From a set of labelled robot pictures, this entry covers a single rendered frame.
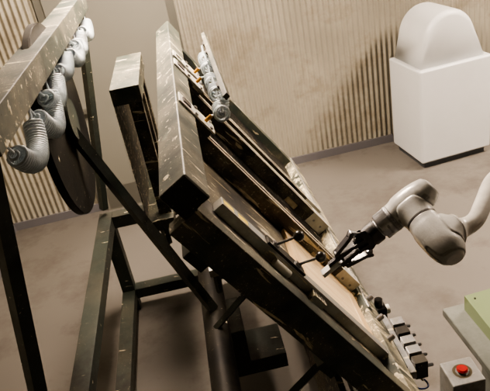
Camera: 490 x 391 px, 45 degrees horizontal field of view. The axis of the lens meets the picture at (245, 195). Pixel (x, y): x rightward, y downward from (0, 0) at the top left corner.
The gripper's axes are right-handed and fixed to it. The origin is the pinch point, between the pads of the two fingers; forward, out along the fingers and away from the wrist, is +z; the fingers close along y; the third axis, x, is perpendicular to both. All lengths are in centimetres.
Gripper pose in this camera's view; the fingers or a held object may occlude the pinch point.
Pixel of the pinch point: (330, 268)
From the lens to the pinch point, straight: 195.3
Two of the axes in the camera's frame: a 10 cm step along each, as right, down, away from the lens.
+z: -7.4, 6.4, 2.1
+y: 6.6, 6.2, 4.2
